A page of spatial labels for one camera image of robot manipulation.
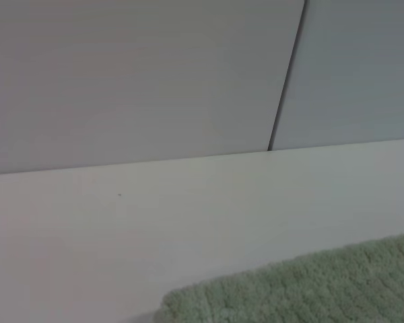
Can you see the green terry towel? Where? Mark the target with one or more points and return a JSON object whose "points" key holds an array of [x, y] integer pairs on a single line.
{"points": [[289, 289]]}

